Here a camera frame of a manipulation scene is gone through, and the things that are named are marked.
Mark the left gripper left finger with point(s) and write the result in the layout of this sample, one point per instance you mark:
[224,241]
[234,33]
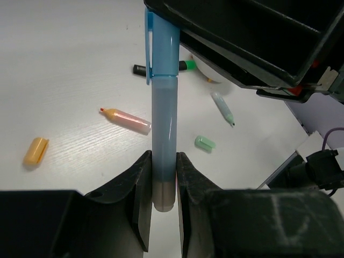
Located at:
[113,220]

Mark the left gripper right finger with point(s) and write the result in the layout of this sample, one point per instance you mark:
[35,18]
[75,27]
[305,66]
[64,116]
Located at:
[254,223]

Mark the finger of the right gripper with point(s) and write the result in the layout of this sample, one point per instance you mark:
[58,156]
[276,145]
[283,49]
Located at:
[282,37]
[239,71]

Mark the green highlighter marker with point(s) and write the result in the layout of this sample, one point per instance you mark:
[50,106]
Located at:
[223,108]

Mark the black green highlighter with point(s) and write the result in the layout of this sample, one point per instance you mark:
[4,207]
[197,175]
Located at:
[183,66]

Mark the blue highlighter marker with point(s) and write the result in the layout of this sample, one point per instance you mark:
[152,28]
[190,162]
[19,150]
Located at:
[164,139]

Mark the orange highlighter marker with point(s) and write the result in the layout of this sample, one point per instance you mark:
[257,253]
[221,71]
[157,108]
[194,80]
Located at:
[127,120]

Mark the orange marker cap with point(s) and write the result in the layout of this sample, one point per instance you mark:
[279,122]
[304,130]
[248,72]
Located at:
[36,151]

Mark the blue marker cap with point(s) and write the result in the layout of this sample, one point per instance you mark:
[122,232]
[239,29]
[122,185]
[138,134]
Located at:
[162,47]

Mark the white round container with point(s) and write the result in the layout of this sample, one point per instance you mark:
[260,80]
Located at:
[211,75]

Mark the green marker cap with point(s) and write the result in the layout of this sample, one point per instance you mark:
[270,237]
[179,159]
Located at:
[204,143]

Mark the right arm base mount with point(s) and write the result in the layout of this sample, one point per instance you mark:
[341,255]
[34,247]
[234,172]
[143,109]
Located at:
[322,170]

